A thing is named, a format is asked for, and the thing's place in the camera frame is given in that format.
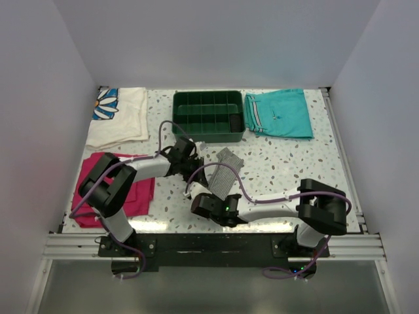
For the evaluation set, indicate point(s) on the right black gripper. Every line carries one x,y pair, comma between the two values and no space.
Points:
211,196

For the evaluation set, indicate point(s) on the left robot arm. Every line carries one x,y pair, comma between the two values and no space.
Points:
108,183

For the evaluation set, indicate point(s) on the grey striped underwear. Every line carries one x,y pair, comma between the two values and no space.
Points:
223,178

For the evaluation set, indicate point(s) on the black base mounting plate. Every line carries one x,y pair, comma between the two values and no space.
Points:
224,250

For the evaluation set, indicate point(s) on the black item in tray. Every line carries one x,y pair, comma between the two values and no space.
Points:
235,121

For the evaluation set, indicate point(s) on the teal folded shorts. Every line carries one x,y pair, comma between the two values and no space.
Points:
281,113

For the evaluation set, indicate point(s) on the green divided plastic tray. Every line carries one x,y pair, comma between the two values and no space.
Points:
204,115

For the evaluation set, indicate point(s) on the pink folded cloth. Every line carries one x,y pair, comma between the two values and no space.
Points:
137,202

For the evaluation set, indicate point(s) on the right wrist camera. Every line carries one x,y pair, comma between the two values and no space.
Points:
194,189

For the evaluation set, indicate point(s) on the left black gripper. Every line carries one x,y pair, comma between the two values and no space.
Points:
200,177

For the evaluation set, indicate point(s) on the cream daisy print shirt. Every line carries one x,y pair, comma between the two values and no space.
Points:
120,116

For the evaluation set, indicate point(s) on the aluminium frame rail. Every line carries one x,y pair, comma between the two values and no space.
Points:
355,246

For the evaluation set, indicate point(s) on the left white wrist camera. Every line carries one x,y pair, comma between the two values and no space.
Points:
200,145

